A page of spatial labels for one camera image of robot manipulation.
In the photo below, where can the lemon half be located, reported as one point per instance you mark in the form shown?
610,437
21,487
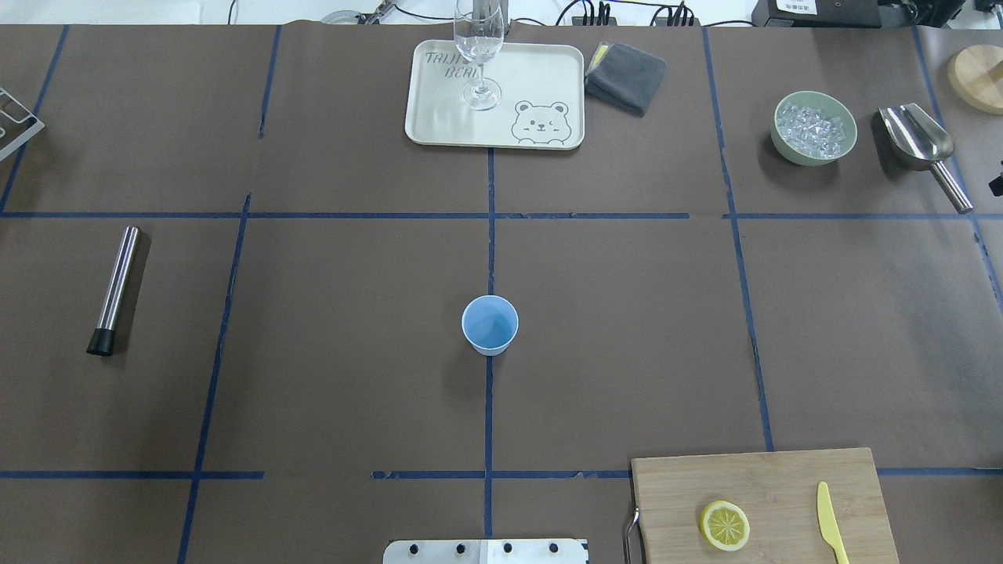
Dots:
725,526

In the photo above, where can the steel muddler black tip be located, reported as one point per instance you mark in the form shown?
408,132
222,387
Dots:
103,337

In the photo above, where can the blue paper cup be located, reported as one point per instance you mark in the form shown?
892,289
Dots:
489,324

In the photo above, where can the cream bear serving tray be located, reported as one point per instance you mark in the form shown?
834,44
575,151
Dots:
541,107

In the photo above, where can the folded grey cloth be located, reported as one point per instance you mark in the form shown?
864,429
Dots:
624,76

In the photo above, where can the clear wine glass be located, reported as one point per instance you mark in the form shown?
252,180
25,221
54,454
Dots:
479,33

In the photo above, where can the green bowl of ice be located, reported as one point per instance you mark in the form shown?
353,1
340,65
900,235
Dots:
812,128

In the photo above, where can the bamboo cutting board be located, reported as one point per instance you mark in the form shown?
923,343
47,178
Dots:
778,492

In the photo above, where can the yellow plastic knife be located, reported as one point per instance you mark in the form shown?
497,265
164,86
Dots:
828,525

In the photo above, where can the steel ice scoop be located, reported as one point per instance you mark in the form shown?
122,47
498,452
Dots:
924,145

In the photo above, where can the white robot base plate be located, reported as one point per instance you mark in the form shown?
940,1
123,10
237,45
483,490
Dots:
518,550

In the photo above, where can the white wire cup rack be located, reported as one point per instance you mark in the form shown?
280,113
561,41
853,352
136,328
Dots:
18,124

